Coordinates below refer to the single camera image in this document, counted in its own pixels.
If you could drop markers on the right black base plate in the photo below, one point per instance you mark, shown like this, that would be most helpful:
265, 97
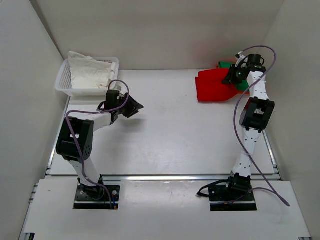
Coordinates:
221, 199

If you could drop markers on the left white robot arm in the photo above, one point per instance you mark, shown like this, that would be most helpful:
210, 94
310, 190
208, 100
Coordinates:
75, 140

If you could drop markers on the red t-shirt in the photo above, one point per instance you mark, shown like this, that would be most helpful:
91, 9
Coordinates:
210, 87

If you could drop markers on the white plastic basket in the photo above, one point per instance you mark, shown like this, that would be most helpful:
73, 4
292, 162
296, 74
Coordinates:
63, 81

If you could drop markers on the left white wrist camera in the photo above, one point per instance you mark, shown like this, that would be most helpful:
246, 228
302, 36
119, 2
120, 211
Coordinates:
118, 87

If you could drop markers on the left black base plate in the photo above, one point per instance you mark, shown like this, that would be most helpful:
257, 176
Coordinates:
112, 195

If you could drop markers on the folded green t-shirt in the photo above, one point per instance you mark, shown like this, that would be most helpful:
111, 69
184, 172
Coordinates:
243, 86

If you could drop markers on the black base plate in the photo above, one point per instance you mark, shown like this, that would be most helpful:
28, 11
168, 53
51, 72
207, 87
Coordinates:
221, 199
112, 195

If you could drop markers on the crumpled white t-shirt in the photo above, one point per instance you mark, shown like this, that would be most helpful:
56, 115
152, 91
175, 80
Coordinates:
88, 73

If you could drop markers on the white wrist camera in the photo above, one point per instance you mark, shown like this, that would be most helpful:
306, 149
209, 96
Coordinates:
118, 87
240, 59

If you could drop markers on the folded orange t-shirt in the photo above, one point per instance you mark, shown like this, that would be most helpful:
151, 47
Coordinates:
240, 92

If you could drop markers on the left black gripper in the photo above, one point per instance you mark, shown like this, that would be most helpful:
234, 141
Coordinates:
133, 106

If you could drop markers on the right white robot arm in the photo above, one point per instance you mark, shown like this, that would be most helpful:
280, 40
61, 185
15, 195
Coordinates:
253, 119

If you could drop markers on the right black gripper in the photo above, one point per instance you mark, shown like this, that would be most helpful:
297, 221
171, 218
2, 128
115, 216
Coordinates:
229, 77

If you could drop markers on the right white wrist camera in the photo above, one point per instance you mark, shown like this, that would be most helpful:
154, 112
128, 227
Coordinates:
240, 59

